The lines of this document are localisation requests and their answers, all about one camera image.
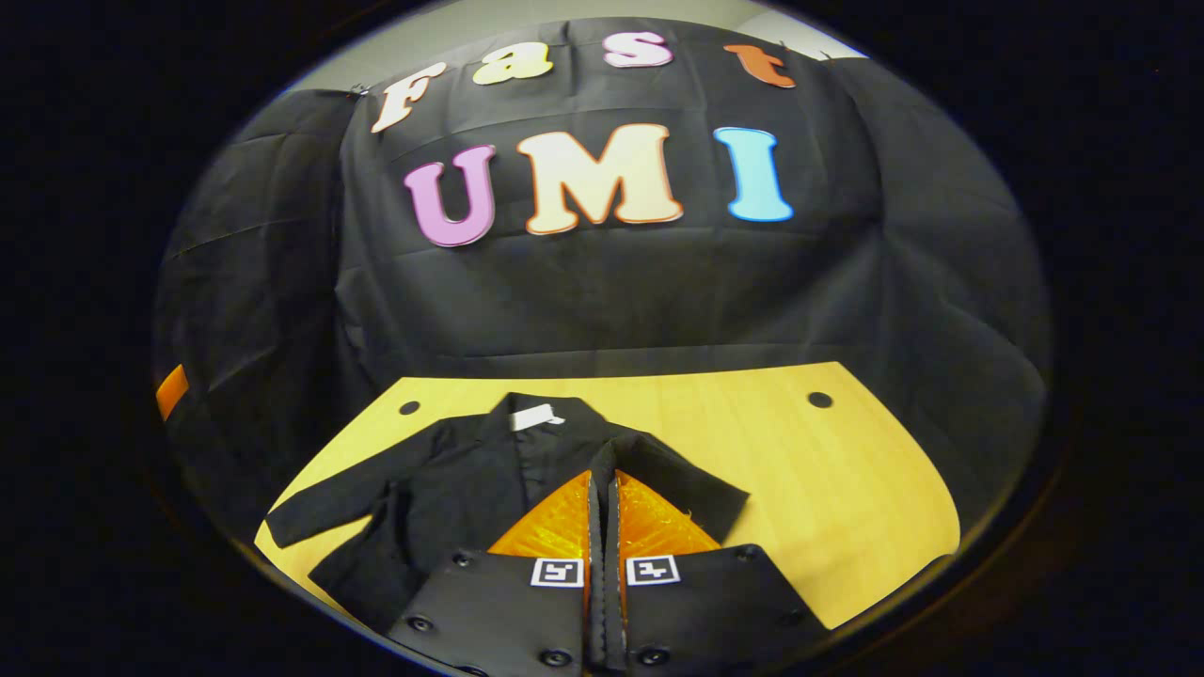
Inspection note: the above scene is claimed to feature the black backdrop cloth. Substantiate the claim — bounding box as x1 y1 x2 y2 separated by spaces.
152 17 1053 565

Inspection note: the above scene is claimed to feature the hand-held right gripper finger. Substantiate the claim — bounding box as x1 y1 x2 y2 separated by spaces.
388 468 606 677
605 468 833 674

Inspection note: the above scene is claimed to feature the black jacket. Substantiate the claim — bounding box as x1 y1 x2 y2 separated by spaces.
265 393 751 636

